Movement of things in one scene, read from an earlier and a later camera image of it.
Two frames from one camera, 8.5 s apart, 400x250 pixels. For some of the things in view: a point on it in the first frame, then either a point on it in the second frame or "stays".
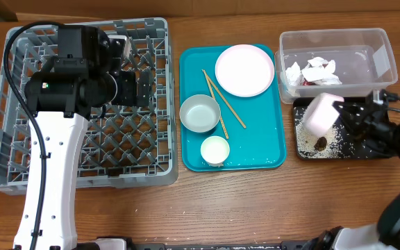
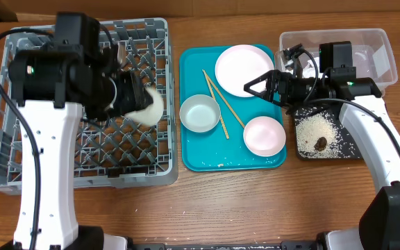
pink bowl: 320,114 -> 264,136
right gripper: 360,118 -> 273,87
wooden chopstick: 222,122 stays
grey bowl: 199,113 stays
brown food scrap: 321,144 stays
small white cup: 214,150 -> 151,114
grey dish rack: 119,146 stays
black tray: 342,142 stays
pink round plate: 244,71 stays
